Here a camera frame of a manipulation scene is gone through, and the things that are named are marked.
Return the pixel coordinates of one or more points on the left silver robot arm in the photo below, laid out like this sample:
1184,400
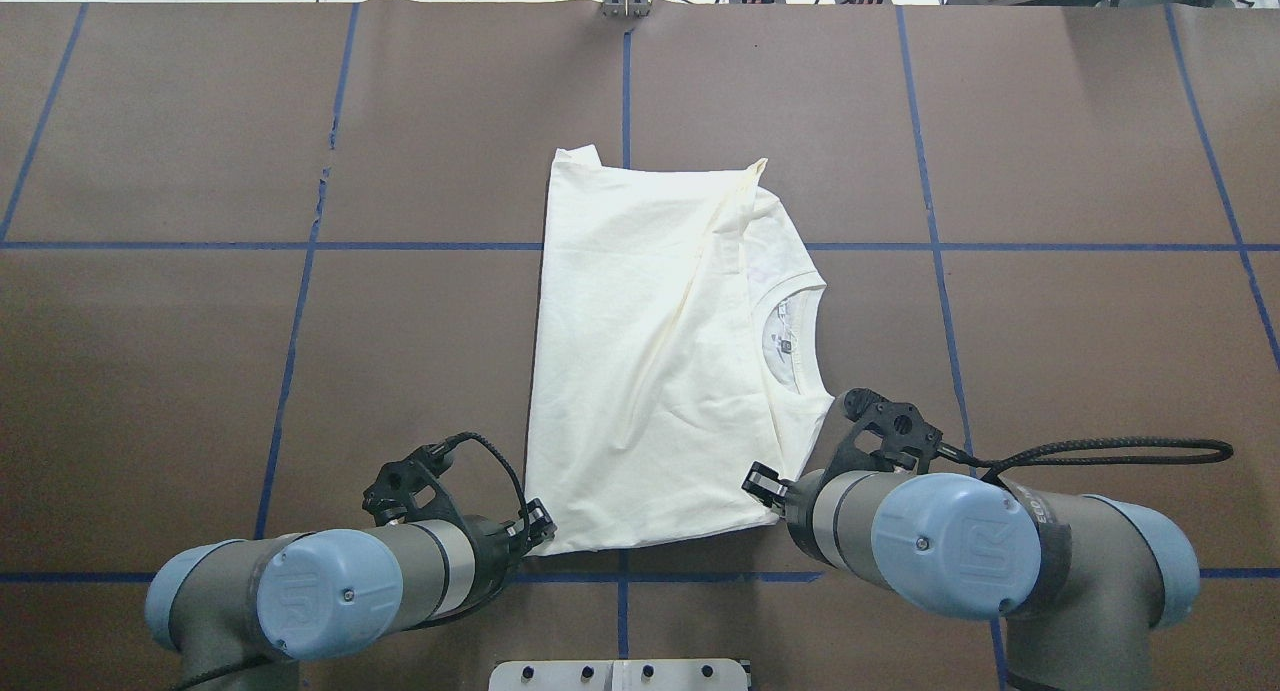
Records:
244,614

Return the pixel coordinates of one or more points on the cream long-sleeve printed shirt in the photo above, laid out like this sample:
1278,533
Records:
676,346

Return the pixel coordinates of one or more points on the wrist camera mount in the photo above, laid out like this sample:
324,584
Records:
885,436
411,490

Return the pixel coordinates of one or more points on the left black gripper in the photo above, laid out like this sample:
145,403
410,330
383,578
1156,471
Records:
493,549

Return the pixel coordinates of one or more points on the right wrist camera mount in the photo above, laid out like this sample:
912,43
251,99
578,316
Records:
885,436

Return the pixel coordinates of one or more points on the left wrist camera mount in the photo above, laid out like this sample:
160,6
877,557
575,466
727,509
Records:
411,490

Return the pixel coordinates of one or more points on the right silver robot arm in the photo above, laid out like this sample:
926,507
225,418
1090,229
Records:
1080,581

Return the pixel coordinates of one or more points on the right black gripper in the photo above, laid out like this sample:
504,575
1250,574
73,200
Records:
799,501

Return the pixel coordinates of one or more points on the white camera mast pedestal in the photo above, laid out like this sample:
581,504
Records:
624,674

